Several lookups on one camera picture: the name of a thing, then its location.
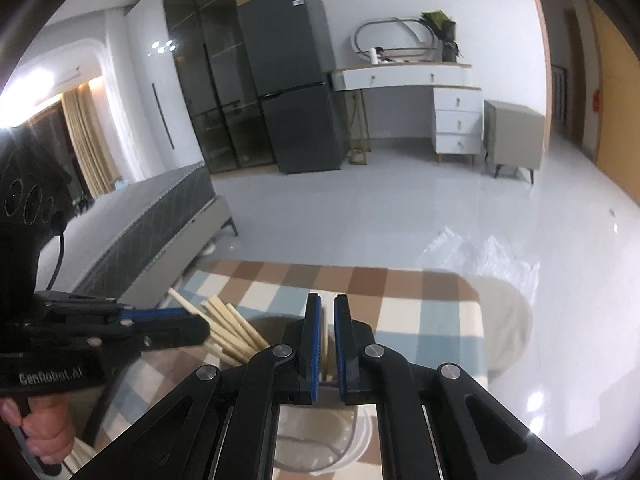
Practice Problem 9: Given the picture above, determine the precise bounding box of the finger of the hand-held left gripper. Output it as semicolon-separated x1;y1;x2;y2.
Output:
117;309;201;326
125;317;211;353

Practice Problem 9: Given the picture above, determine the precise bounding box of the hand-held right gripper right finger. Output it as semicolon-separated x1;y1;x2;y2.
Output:
334;295;586;480

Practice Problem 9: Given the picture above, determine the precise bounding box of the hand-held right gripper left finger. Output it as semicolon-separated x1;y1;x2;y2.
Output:
70;292;323;480

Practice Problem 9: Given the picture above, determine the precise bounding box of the wooden chopstick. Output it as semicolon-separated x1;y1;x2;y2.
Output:
167;287;201;316

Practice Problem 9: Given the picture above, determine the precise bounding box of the bundle of wooden chopsticks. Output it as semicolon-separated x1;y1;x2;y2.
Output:
200;295;271;367

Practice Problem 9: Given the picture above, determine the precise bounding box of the white grey utensil holder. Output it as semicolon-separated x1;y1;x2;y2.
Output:
235;312;376;476

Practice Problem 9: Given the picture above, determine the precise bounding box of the person's left hand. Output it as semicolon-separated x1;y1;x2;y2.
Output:
0;392;76;468

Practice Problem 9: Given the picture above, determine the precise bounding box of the checked brown blue cloth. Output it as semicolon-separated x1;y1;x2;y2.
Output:
65;259;488;480

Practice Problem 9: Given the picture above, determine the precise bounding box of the dark grey quilted mattress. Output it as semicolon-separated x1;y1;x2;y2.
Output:
35;162;216;296

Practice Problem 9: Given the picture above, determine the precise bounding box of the clear plastic bag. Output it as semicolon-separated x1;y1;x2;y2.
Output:
420;230;541;286

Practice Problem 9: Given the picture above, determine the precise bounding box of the white round stool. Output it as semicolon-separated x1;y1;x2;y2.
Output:
470;275;533;376

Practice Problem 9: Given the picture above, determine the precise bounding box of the beige curtain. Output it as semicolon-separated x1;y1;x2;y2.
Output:
60;82;121;198

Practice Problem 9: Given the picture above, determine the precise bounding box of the white wardrobe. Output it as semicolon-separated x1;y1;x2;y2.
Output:
102;0;211;183

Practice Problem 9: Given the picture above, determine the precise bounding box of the dark glass window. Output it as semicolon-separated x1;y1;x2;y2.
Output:
20;100;83;206

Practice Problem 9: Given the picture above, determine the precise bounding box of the dark glass cabinet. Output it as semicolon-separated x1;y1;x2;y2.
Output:
161;0;278;175

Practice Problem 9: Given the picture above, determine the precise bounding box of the grey nightstand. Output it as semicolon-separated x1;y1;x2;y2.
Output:
481;100;546;185

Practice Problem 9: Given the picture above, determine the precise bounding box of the white dressing table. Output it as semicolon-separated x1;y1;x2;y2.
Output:
330;62;483;166

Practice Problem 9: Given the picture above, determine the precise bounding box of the dark grey refrigerator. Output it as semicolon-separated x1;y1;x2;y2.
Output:
236;0;351;175

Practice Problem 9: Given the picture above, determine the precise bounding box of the oval mirror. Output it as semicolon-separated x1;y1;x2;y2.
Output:
354;16;436;58

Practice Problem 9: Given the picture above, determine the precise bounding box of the green potted plant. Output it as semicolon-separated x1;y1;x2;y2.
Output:
420;9;463;63

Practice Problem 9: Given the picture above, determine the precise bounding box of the wooden door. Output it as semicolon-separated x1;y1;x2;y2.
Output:
585;0;640;196

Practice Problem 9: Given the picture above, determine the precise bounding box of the grey bed frame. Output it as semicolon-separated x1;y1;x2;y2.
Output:
125;195;238;311

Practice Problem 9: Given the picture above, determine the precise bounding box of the black cable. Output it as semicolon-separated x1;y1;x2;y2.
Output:
47;220;68;293

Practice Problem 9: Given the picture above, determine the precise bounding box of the wooden door frame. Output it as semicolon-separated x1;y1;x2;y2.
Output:
520;0;556;151

